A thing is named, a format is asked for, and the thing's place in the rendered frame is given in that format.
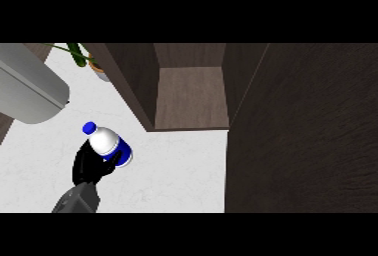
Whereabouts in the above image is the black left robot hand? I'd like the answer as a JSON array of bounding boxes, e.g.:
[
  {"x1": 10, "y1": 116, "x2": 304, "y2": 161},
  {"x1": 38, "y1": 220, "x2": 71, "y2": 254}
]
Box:
[{"x1": 71, "y1": 138, "x2": 124, "y2": 187}]

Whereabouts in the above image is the dark wooden cabinet door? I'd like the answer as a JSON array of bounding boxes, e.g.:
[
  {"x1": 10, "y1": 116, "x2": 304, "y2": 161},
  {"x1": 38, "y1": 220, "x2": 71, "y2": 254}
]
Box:
[{"x1": 223, "y1": 43, "x2": 378, "y2": 214}]

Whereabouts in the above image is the blue and white water bottle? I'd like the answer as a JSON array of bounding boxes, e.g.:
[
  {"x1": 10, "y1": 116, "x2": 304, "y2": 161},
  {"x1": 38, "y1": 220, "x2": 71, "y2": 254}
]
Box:
[{"x1": 81, "y1": 121, "x2": 134, "y2": 168}]

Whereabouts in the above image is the pale grey rounded appliance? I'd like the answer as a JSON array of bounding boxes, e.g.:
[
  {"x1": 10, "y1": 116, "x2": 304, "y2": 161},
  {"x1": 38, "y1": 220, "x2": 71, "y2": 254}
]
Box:
[{"x1": 0, "y1": 43, "x2": 71, "y2": 125}]

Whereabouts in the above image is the green potted plant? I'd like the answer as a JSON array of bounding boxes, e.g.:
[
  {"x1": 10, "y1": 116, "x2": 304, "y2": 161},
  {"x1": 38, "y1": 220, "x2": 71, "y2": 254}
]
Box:
[{"x1": 43, "y1": 43, "x2": 112, "y2": 83}]

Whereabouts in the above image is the dark wooden open cabinet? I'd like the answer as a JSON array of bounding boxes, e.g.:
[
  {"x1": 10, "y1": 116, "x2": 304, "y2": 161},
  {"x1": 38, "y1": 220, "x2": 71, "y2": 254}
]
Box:
[{"x1": 81, "y1": 43, "x2": 272, "y2": 132}]

